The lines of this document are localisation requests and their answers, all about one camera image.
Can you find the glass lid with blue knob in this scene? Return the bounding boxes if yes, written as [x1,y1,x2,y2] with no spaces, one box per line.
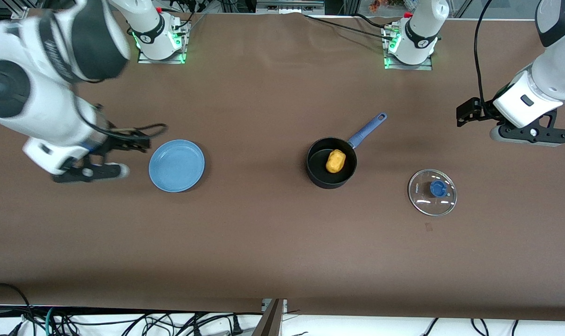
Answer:
[407,169,458,217]

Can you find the yellow potato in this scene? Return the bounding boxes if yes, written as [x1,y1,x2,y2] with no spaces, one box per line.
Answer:
[326,149,347,174]

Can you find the blue round plate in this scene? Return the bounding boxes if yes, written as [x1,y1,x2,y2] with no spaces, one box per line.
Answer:
[148,140,206,193]

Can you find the brown table cover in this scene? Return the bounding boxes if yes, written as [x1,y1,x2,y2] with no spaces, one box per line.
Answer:
[0,9,565,322]

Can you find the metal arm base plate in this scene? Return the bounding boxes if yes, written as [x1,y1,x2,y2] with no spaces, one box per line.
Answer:
[382,23,433,71]
[137,16,190,65]

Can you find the aluminium frame profile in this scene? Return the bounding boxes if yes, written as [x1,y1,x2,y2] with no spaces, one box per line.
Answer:
[256,0,326,15]

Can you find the metal camera post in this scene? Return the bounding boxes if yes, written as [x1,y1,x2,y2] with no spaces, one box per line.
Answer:
[251,299,288,336]

